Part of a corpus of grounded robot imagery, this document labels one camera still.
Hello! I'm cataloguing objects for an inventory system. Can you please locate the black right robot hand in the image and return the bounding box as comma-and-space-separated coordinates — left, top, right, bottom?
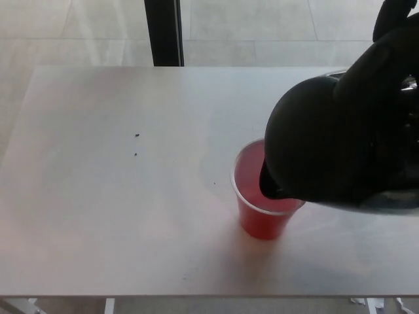
373, 0, 419, 43

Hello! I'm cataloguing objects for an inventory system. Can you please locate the black electric kettle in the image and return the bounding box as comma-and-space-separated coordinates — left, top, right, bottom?
257, 27, 419, 216

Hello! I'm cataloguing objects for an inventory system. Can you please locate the red plastic cup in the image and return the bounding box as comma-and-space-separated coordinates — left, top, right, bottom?
230, 138, 308, 241

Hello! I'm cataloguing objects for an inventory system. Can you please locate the black window frame post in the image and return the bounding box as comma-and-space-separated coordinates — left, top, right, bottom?
144, 0, 186, 68

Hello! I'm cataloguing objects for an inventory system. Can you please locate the white table frame brace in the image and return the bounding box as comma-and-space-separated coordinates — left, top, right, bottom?
0, 296, 42, 314

